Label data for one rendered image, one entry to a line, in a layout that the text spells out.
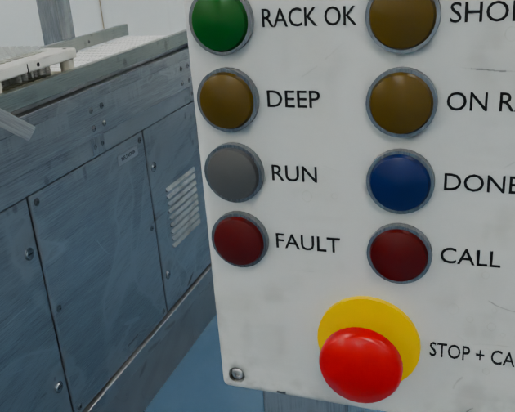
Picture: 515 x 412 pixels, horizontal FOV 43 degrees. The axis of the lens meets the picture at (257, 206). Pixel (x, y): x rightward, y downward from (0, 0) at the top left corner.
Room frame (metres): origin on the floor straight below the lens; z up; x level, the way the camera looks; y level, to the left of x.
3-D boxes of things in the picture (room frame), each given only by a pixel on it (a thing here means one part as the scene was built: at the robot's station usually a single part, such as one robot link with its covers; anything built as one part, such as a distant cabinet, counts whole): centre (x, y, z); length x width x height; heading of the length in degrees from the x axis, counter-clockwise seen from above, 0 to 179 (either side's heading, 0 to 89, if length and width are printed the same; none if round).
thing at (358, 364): (0.28, -0.05, 0.95); 0.04 x 0.04 x 0.04; 69
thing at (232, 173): (0.30, 0.01, 1.03); 0.03 x 0.01 x 0.03; 69
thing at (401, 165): (0.27, -0.06, 1.03); 0.03 x 0.01 x 0.03; 69
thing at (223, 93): (0.30, 0.01, 1.07); 0.03 x 0.01 x 0.03; 69
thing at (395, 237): (0.27, -0.06, 1.00); 0.03 x 0.01 x 0.03; 69
